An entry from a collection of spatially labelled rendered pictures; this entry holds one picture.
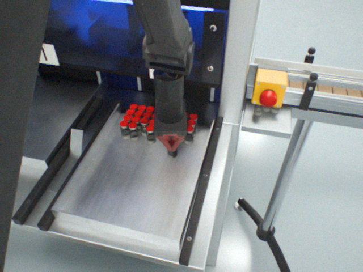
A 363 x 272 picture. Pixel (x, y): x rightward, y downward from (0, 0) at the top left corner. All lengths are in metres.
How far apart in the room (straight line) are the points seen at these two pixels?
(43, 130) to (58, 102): 0.12
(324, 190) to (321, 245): 0.35
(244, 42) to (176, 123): 0.23
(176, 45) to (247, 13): 0.24
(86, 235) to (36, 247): 1.10
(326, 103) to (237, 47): 0.33
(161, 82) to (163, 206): 0.26
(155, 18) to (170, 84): 0.19
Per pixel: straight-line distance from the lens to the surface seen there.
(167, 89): 0.60
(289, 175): 1.21
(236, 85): 0.78
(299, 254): 1.69
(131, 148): 0.79
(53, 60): 0.93
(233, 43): 0.73
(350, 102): 0.96
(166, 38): 0.48
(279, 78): 0.78
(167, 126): 0.65
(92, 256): 1.66
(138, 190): 0.71
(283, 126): 0.89
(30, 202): 0.73
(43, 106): 0.98
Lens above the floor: 1.45
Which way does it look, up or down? 45 degrees down
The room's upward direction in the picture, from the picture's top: straight up
